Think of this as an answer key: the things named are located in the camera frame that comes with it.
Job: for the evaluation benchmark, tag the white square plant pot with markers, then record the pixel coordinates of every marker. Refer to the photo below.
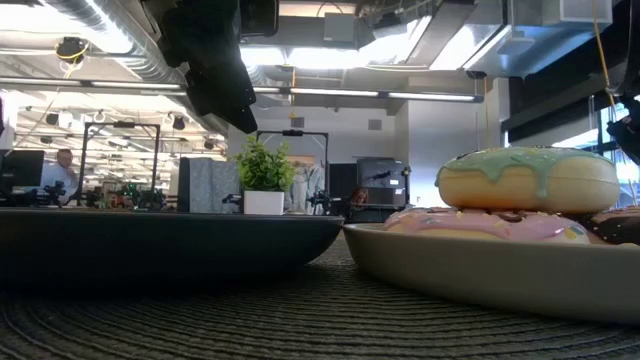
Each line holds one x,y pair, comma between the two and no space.
263,202

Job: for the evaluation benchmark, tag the grey partition panel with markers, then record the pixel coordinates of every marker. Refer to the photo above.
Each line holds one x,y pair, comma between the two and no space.
207,185

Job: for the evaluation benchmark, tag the silver ventilation duct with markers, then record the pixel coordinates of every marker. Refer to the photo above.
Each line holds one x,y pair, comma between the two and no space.
125,45

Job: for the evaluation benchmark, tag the cream round plate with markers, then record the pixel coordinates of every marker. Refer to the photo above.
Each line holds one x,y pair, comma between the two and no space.
475,275

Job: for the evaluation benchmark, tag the black computer monitor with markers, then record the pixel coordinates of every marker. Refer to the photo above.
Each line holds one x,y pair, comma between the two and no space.
22,167

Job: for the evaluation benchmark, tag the black cabinet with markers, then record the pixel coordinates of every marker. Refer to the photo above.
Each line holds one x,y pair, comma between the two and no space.
382,182

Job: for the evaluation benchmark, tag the long ceiling light strip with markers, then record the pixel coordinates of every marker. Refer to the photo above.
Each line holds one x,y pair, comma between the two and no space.
350,92

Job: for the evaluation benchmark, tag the black ceiling device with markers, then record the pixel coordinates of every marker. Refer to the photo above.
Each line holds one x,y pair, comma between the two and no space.
70,49

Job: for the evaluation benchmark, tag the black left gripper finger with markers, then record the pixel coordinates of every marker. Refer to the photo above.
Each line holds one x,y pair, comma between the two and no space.
222,97

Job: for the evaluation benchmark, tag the pink sprinkled donut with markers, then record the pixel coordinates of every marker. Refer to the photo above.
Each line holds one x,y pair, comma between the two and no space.
475,225

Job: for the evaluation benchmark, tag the green frosted donut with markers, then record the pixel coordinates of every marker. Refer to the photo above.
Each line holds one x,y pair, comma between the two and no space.
525,185

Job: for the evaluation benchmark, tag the green artificial plant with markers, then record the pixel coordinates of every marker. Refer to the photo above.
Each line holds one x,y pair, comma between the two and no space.
265,167

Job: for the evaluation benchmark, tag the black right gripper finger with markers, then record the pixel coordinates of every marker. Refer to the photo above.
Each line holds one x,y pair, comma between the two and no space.
631,135

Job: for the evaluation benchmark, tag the grey woven round placemat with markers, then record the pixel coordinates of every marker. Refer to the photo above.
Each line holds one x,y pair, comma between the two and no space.
320,325

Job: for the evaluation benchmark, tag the black frame stand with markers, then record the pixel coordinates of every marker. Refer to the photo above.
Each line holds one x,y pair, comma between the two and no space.
292,133
122,125

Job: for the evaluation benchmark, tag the person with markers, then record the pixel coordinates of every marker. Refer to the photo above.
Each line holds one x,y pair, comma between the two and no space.
57,175

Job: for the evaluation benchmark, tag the dark round plate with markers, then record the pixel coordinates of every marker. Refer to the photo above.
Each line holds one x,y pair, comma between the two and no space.
175,245

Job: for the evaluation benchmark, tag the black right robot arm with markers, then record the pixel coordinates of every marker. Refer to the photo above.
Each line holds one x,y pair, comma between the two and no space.
636,50

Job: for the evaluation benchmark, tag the white hanging coats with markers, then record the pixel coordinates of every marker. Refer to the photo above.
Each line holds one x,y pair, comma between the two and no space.
305,185

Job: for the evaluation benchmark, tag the chocolate frosted donut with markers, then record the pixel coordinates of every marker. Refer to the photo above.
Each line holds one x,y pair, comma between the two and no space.
620,227

